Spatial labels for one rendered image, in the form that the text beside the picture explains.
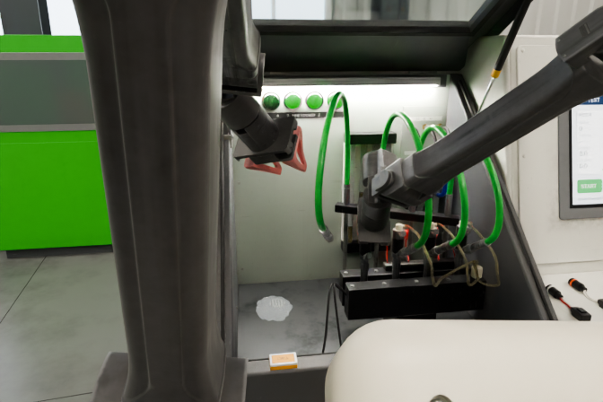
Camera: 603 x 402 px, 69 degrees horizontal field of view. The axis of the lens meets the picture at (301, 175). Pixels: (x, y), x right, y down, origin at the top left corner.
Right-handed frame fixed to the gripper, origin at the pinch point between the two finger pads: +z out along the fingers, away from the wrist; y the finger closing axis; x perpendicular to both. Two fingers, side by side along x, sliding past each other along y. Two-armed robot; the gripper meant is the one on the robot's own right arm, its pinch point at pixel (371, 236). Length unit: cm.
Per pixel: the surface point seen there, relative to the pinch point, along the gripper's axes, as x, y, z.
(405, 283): -8.7, -6.8, 11.4
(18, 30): 285, 241, 148
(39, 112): 217, 141, 134
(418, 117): -14.6, 41.2, 9.3
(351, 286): 4.1, -8.9, 9.2
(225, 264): 30.0, -10.7, -8.0
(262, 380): 20.3, -31.6, -5.8
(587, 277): -53, -2, 16
